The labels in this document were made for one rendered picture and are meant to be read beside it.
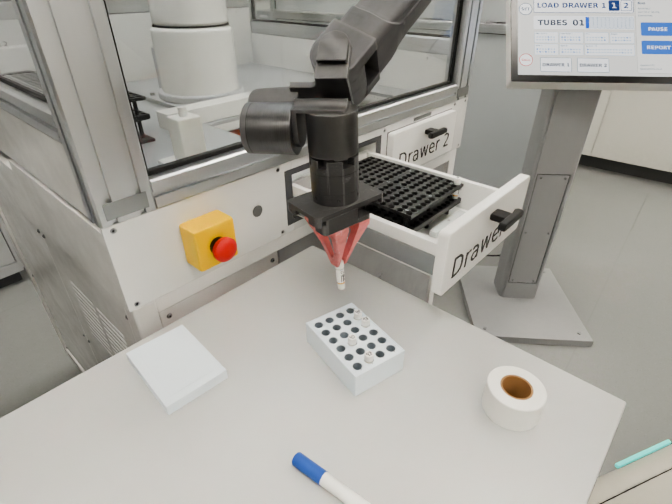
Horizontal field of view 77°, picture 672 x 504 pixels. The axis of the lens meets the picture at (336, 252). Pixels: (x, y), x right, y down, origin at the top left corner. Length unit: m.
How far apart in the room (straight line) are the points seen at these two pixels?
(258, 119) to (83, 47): 0.22
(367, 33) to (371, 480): 0.49
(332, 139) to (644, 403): 1.60
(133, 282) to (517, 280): 1.62
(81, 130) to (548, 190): 1.55
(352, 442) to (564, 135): 1.40
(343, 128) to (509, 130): 2.07
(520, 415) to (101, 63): 0.64
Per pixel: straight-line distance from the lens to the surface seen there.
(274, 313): 0.72
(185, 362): 0.65
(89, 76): 0.60
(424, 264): 0.67
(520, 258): 1.93
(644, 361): 2.04
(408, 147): 1.07
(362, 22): 0.53
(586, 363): 1.91
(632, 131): 3.72
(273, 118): 0.48
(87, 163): 0.61
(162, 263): 0.71
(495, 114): 2.50
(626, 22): 1.73
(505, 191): 0.77
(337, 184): 0.48
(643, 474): 1.29
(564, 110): 1.70
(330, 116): 0.46
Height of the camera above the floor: 1.23
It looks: 33 degrees down
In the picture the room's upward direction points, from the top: straight up
